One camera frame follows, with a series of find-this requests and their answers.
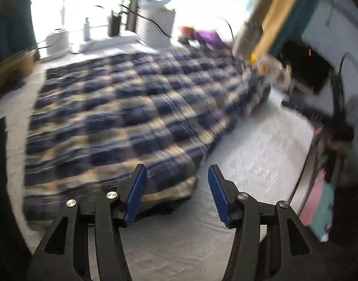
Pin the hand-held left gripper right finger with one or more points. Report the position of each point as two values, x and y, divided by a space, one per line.
219 196

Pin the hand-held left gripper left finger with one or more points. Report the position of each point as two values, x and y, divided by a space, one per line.
136 193

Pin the white textured bedspread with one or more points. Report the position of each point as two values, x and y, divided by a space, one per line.
255 152

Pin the pink cloth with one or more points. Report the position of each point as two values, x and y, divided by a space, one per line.
313 199

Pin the teal cloth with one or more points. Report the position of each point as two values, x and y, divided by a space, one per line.
323 210

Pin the grey garment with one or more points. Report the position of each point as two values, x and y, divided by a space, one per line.
347 164

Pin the white cartoon mug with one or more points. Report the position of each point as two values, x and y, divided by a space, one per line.
280 76

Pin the white power strip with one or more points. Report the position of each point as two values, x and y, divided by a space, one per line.
102 43

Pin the black monitor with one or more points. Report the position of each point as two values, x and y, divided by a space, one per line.
307 67

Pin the purple cloth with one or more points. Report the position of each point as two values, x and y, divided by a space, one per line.
211 38

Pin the steel tumbler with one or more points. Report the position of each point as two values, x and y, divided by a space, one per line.
246 39

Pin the white perforated basket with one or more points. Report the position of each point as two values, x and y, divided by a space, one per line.
157 26

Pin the black charger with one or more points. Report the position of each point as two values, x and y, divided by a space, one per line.
114 25

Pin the white charger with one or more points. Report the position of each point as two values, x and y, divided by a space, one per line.
86 30

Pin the white desk lamp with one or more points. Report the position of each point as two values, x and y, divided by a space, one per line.
57 42

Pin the woven basket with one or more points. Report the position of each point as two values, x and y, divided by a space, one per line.
15 66

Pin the blue face mask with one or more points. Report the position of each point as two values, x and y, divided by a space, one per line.
151 0

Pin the yellow and teal curtain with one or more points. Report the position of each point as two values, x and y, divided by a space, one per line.
287 8

